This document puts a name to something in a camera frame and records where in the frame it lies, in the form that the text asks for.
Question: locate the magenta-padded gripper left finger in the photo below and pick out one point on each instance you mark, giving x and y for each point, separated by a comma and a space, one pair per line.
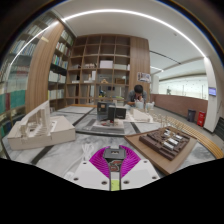
87, 173

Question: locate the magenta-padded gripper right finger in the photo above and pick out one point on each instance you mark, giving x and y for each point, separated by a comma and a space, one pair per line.
140, 173

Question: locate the black charger block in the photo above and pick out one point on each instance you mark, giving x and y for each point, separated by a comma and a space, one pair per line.
114, 154

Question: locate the wooden board with brown model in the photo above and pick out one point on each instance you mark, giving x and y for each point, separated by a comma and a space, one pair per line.
163, 146

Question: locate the grey flat model base board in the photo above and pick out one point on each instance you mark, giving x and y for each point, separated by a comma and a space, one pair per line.
100, 126

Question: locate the small white sloped model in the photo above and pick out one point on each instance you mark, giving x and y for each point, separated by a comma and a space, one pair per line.
140, 115

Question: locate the white architectural building model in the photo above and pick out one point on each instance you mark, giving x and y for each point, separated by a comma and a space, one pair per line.
40, 128

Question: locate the dark box building model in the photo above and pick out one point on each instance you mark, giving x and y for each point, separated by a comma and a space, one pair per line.
110, 111

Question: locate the curved wooden slatted strip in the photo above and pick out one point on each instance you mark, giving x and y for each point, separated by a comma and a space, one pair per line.
196, 135

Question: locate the dark waste bin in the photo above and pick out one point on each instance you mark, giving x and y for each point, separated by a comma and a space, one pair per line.
191, 115

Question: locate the person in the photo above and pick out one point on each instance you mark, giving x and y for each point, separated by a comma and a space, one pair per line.
137, 96

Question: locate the glass-fronted bookshelf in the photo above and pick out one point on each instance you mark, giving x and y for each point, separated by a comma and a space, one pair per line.
15, 83

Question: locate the curved ceiling light strip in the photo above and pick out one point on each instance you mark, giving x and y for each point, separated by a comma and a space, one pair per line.
133, 14

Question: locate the wall poster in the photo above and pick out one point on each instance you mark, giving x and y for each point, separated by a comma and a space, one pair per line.
144, 77

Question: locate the wooden wall shelf unit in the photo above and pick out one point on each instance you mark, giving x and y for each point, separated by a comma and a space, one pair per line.
96, 70

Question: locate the wall-mounted screen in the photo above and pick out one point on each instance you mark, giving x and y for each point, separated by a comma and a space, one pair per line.
212, 91

